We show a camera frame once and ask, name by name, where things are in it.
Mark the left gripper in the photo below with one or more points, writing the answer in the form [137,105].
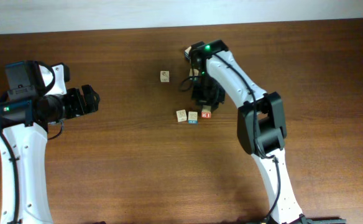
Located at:
[81,106]

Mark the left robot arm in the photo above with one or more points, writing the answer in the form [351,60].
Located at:
[37,98]

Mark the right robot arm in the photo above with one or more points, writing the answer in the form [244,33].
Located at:
[261,125]

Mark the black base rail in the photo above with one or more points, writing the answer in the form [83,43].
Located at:
[321,221]

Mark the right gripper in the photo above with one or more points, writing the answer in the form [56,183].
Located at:
[208,95]

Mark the wooden block blue side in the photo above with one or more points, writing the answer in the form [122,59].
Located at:
[187,53]
[192,117]

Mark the wooden block red U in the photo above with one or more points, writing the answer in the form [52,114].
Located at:
[206,111]

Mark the lone wooden block red drawing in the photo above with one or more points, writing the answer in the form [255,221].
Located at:
[165,76]

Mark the wooden block shell drawing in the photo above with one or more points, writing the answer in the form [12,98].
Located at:
[181,115]

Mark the wooden block blue side top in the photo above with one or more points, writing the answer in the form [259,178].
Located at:
[187,53]

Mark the wooden block blue front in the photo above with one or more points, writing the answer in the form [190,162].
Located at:
[194,74]

